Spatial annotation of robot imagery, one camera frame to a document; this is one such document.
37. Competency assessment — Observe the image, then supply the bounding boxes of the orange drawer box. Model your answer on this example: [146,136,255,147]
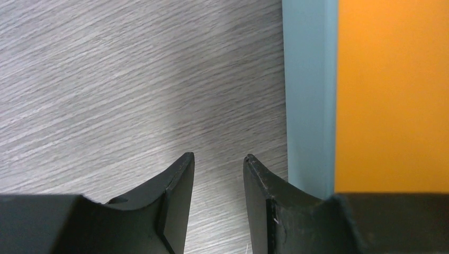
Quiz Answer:
[282,1,448,198]

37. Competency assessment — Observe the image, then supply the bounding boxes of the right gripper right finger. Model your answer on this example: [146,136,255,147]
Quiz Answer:
[243,155,448,253]

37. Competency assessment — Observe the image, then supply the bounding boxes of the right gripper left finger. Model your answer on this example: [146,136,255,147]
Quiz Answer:
[1,152,194,253]

